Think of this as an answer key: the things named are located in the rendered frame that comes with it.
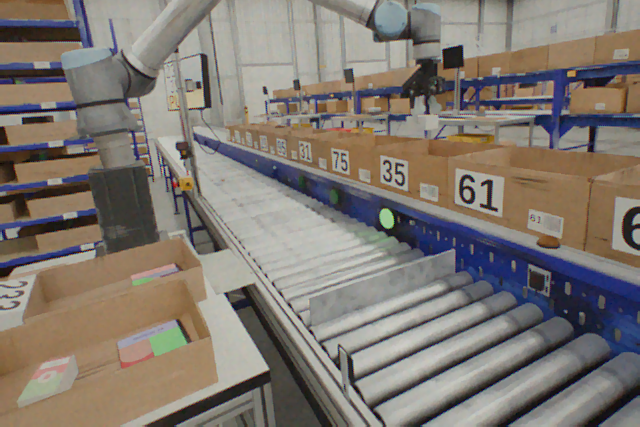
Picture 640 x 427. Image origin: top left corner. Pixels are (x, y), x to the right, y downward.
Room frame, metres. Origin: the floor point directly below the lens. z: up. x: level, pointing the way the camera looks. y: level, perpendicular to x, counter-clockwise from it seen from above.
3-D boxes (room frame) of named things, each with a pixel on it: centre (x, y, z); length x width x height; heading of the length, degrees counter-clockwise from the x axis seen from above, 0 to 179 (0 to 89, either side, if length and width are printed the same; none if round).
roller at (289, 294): (1.01, -0.10, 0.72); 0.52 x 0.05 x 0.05; 115
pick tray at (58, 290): (0.92, 0.56, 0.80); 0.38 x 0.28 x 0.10; 121
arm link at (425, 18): (1.28, -0.40, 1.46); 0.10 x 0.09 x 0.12; 80
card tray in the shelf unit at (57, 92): (2.14, 1.45, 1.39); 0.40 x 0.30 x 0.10; 114
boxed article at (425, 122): (1.30, -0.39, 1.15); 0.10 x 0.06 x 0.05; 25
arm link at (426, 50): (1.28, -0.40, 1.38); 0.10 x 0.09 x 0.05; 115
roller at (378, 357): (0.71, -0.24, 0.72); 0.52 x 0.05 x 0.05; 115
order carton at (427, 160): (1.33, -0.45, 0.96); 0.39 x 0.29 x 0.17; 25
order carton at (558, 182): (0.98, -0.62, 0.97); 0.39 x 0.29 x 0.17; 25
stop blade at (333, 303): (0.86, -0.17, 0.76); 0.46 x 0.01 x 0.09; 115
